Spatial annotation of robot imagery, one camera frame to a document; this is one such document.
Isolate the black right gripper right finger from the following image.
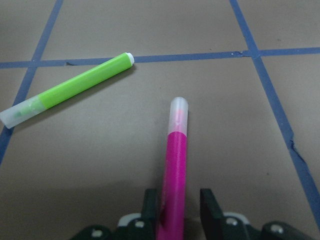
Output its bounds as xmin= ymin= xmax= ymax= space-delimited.
xmin=200 ymin=188 xmax=223 ymax=233

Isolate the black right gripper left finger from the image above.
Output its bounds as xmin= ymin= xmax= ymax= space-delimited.
xmin=141 ymin=188 xmax=158 ymax=225

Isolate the pink highlighter pen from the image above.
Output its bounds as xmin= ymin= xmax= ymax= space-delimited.
xmin=156 ymin=97 xmax=188 ymax=240

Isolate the green highlighter pen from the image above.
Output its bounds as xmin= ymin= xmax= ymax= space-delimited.
xmin=0 ymin=52 xmax=135 ymax=129

